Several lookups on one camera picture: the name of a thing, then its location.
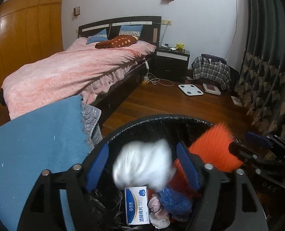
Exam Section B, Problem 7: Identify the blue plastic bag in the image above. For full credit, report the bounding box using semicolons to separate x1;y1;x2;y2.
158;187;192;216

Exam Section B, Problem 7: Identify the white tissue wad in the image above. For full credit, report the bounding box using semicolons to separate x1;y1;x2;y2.
112;139;176;192

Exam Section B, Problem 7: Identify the white alcohol pad box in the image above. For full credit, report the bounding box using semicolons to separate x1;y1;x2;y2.
124;186;150;225

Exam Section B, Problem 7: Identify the pink paper piece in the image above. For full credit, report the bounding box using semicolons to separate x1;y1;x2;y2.
148;194;170;229

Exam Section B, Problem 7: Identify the black lined trash bin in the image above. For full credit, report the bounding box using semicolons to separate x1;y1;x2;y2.
95;114;212;230

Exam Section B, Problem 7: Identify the grey quilted mat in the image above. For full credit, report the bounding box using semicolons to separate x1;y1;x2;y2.
82;103;103;152

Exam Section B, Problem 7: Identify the dark patterned curtain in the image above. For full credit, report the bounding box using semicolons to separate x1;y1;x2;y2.
235;0;285;139

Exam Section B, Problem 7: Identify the blue table cloth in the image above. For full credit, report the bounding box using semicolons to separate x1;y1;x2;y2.
0;95;90;230

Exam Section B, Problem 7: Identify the red white scale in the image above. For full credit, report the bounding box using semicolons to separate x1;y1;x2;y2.
202;84;221;95

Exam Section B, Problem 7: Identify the white bathroom scale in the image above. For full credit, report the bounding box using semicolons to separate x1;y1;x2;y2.
178;84;203;96

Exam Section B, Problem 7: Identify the plaid shirt on chair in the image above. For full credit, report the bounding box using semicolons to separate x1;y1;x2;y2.
192;54;231;90

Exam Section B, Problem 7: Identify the bed with pink cover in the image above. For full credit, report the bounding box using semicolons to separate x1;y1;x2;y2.
2;38;156;120

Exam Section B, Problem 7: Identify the black nightstand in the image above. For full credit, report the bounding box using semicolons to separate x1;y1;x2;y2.
153;48;190;83

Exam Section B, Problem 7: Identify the yellow plush toy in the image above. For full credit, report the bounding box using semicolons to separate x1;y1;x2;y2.
175;43;185;52

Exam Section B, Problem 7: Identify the brown dotted pillow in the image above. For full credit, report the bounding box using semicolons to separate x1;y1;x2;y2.
95;35;139;49

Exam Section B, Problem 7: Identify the left blue pillow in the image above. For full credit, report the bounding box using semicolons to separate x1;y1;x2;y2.
86;29;108;45

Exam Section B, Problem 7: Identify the blue pillow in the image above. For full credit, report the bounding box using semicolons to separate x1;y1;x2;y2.
86;29;108;45
118;25;143;38

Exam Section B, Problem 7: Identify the right blue pillow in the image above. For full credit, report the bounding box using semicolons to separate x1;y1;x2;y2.
118;25;143;38

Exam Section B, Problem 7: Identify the black bed headboard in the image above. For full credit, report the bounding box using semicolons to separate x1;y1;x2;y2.
78;16;162;48

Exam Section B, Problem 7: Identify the wooden wardrobe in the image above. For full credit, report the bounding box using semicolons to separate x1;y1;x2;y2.
0;0;63;88

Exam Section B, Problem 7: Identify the white charger cable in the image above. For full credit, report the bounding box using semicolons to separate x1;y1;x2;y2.
142;58;175;87

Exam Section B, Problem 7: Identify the wall power socket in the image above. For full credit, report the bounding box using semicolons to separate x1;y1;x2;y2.
161;19;172;26

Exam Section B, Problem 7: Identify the left wall lamp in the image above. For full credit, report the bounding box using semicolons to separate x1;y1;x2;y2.
73;6;80;17

